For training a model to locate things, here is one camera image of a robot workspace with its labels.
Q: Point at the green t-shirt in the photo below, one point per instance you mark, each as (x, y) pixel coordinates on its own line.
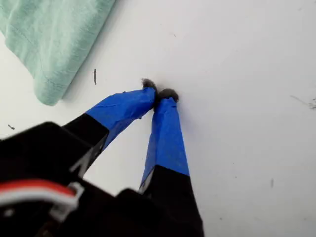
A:
(49, 37)

